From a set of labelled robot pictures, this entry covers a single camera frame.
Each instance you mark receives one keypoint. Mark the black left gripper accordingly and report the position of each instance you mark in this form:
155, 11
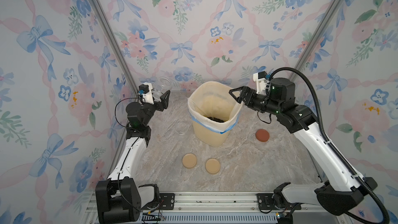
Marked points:
160, 107

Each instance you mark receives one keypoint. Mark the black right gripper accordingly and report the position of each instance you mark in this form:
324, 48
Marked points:
246, 89

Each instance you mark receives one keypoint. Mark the red jar lid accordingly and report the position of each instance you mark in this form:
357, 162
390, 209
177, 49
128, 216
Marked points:
262, 135

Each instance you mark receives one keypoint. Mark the glass jar light wood lid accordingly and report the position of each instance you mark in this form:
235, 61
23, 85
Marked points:
161, 86

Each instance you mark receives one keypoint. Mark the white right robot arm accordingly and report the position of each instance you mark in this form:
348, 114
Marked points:
345, 187

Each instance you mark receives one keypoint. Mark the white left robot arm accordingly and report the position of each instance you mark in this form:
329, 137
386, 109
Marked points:
118, 198

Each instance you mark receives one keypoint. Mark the cream ribbed trash bin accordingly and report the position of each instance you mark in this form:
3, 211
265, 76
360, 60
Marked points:
208, 136

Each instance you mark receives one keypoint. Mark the translucent bin liner blue band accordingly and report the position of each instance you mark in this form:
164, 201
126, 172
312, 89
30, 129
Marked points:
212, 107

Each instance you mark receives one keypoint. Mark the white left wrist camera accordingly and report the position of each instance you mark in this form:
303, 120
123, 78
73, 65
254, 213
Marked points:
145, 93

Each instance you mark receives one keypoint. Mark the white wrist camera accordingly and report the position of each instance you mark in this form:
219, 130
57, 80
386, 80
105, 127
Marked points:
262, 82
145, 93

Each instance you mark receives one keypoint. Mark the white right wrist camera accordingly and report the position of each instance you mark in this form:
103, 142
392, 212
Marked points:
262, 82

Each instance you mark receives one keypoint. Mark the aluminium mounting rail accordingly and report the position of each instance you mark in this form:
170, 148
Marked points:
224, 208

